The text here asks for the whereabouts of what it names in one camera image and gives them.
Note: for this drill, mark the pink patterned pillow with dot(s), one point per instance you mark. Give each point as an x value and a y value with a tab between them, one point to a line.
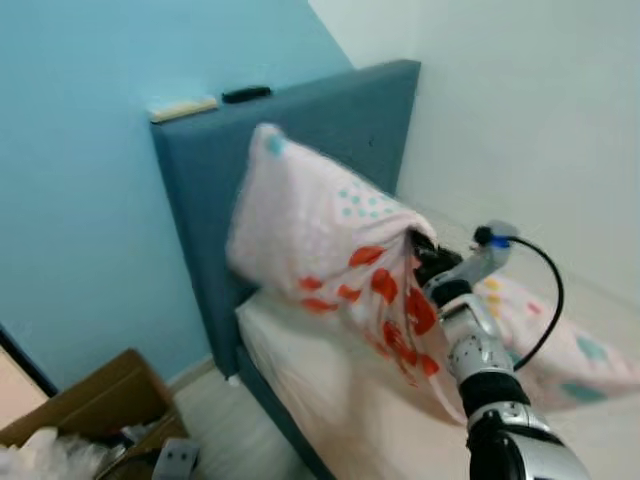
300	220

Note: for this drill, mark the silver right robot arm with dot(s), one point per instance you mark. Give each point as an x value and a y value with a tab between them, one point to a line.
490	370

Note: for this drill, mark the black remote control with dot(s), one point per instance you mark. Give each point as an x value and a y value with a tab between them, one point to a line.
247	95

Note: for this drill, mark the cream remote control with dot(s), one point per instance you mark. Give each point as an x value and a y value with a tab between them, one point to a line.
185	109

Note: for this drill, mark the brown cardboard box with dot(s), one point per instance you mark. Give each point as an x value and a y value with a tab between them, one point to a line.
110	390

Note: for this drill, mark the clear plastic bag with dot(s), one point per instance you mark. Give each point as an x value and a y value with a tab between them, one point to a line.
50	460

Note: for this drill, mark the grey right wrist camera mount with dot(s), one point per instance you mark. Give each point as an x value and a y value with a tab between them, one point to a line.
490	258

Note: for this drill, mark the black door frame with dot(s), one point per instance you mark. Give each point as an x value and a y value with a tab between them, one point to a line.
25	360

